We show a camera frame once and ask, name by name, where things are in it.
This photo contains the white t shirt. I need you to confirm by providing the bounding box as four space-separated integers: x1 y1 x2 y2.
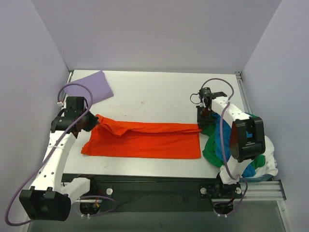
253 136 278 178

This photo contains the orange t shirt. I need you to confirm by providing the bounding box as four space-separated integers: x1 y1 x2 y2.
81 116 201 160

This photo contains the blue t shirt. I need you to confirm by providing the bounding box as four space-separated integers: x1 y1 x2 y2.
213 113 256 178

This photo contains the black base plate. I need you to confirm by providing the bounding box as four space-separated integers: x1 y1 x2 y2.
61 173 242 213

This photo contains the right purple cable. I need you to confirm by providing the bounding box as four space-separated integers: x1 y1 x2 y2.
200 77 248 216

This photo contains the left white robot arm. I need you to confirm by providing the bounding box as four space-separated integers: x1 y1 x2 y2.
19 97 98 221

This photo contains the blue basket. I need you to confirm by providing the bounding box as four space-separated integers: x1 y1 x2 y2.
246 174 273 183

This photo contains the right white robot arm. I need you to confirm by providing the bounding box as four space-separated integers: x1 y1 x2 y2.
197 87 266 197

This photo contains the folded purple t shirt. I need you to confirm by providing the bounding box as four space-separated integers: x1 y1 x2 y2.
65 71 114 104

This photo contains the green t shirt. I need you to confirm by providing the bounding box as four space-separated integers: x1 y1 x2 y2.
201 123 265 178

